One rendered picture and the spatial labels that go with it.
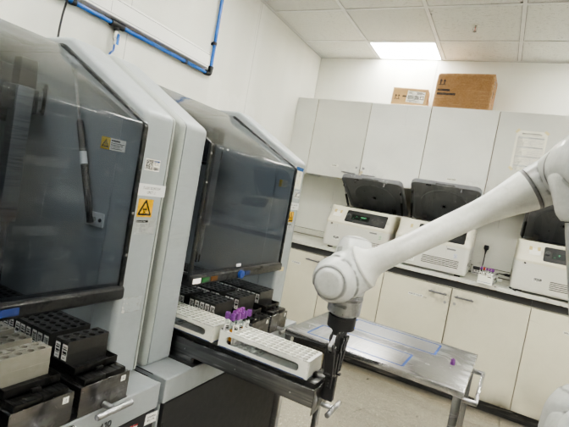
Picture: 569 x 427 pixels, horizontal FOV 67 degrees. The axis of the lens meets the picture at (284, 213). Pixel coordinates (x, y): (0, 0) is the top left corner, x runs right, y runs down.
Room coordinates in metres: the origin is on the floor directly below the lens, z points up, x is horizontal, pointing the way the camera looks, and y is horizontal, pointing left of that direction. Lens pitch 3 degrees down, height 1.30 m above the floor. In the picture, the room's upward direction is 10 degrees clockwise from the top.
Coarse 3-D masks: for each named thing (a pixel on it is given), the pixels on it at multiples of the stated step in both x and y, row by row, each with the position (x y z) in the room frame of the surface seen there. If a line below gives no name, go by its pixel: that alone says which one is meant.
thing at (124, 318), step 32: (96, 64) 1.17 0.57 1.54; (128, 96) 1.11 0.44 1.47; (160, 128) 1.12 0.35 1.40; (160, 160) 1.14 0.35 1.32; (128, 256) 1.08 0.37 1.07; (128, 288) 1.10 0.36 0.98; (96, 320) 1.10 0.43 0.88; (128, 320) 1.12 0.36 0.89; (128, 352) 1.13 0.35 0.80; (128, 384) 1.09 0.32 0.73; (160, 384) 1.13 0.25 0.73; (128, 416) 1.04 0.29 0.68
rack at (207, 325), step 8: (184, 304) 1.43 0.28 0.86; (176, 312) 1.34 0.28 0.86; (184, 312) 1.35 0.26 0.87; (192, 312) 1.37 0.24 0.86; (200, 312) 1.38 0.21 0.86; (208, 312) 1.39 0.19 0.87; (176, 320) 1.41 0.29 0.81; (184, 320) 1.43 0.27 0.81; (192, 320) 1.30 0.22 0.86; (200, 320) 1.31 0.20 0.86; (208, 320) 1.31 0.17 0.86; (216, 320) 1.33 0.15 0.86; (224, 320) 1.34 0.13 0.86; (176, 328) 1.33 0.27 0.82; (184, 328) 1.31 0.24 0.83; (192, 328) 1.38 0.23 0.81; (200, 328) 1.39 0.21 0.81; (208, 328) 1.27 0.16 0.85; (216, 328) 1.28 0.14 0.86; (200, 336) 1.28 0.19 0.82; (208, 336) 1.27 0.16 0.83; (216, 336) 1.28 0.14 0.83
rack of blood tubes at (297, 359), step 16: (224, 336) 1.25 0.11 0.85; (240, 336) 1.22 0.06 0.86; (256, 336) 1.24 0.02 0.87; (272, 336) 1.28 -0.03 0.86; (240, 352) 1.22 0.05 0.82; (256, 352) 1.23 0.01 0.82; (272, 352) 1.17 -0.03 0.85; (288, 352) 1.18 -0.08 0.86; (304, 352) 1.19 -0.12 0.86; (320, 352) 1.21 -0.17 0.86; (288, 368) 1.15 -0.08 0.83; (304, 368) 1.13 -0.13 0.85
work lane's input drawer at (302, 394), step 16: (176, 336) 1.30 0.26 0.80; (192, 336) 1.29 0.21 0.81; (192, 352) 1.27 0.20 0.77; (208, 352) 1.25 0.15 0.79; (224, 352) 1.23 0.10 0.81; (224, 368) 1.22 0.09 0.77; (240, 368) 1.19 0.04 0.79; (256, 368) 1.17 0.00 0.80; (272, 368) 1.16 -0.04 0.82; (256, 384) 1.17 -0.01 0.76; (272, 384) 1.15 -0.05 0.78; (288, 384) 1.13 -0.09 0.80; (304, 384) 1.12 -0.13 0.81; (320, 384) 1.14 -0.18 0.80; (304, 400) 1.10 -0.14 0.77; (320, 400) 1.14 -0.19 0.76
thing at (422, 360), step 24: (288, 336) 1.50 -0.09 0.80; (312, 336) 1.47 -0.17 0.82; (360, 336) 1.57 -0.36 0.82; (384, 336) 1.63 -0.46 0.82; (408, 336) 1.68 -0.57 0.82; (360, 360) 1.37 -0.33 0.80; (384, 360) 1.37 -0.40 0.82; (408, 360) 1.41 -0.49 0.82; (432, 360) 1.45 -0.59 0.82; (456, 360) 1.50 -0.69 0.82; (432, 384) 1.26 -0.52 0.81; (456, 384) 1.28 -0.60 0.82; (480, 384) 1.41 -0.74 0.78; (456, 408) 1.23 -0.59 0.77
